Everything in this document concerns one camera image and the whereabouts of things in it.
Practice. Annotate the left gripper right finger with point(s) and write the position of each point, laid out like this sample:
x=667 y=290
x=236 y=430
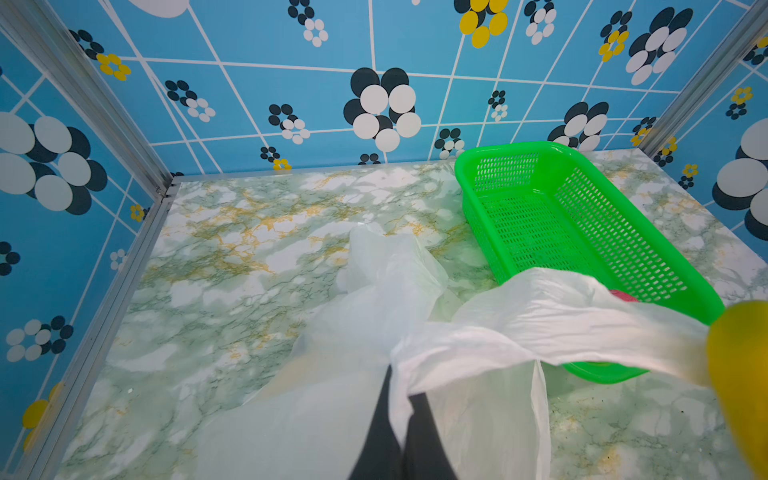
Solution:
x=424 y=456

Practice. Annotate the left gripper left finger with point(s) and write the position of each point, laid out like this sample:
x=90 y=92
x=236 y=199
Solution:
x=381 y=456

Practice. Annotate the white plastic bag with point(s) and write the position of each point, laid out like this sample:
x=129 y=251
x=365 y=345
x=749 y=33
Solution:
x=399 y=379

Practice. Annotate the red dragon fruit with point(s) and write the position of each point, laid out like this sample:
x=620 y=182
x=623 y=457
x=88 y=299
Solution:
x=624 y=296

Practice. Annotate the yellow mango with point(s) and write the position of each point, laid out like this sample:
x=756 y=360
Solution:
x=737 y=365

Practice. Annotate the green plastic basket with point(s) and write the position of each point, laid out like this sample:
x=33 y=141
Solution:
x=558 y=236

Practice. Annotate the right aluminium corner post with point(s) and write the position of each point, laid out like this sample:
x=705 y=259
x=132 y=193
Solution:
x=718 y=66

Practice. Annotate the aluminium corner post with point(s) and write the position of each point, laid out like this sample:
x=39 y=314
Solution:
x=34 y=28
x=718 y=66

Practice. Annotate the left aluminium corner post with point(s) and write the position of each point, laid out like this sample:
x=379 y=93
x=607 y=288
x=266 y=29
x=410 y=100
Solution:
x=34 y=28

